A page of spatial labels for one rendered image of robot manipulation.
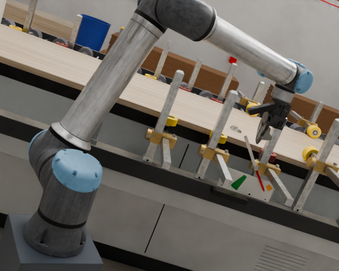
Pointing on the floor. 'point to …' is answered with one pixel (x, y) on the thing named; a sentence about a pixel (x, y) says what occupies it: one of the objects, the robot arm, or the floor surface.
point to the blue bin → (92, 33)
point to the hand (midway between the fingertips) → (256, 140)
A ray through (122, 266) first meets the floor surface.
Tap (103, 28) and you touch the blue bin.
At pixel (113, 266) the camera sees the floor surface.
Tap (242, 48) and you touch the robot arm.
